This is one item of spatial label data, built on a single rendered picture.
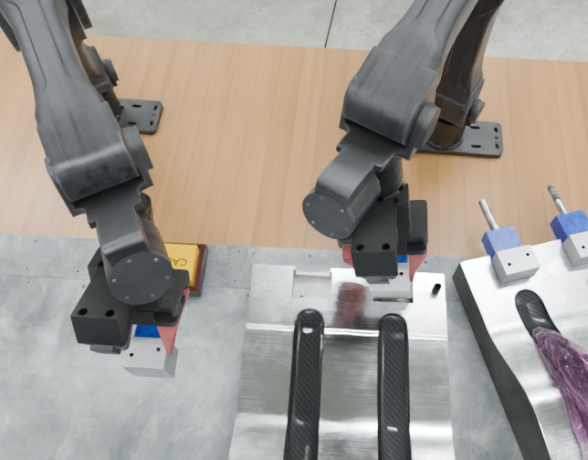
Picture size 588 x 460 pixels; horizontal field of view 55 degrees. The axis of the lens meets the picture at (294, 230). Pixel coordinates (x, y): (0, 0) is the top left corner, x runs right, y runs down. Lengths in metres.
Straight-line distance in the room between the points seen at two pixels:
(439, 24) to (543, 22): 1.97
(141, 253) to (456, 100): 0.54
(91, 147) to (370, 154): 0.25
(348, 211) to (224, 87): 0.61
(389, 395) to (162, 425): 0.31
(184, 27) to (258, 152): 1.49
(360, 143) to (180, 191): 0.47
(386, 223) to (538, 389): 0.30
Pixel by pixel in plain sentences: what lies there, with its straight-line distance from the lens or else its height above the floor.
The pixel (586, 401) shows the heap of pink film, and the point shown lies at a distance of 0.75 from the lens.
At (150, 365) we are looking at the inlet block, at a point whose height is 0.96.
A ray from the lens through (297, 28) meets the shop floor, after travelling 2.37.
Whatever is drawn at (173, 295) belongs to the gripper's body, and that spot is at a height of 1.04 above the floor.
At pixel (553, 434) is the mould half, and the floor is 0.89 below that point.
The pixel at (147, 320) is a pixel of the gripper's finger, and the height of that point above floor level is 1.03.
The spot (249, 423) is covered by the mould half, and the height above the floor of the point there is 0.89.
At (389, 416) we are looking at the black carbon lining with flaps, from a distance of 0.74.
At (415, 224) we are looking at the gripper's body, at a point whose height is 1.03.
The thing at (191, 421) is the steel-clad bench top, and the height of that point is 0.80.
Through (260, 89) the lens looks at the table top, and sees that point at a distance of 1.08.
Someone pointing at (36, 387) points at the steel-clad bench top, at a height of 0.80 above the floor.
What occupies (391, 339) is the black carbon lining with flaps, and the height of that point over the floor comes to 0.88.
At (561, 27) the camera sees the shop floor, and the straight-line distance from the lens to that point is 2.54.
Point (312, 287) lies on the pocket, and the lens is 0.79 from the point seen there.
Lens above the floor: 1.60
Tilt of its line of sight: 62 degrees down
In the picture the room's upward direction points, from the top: 4 degrees counter-clockwise
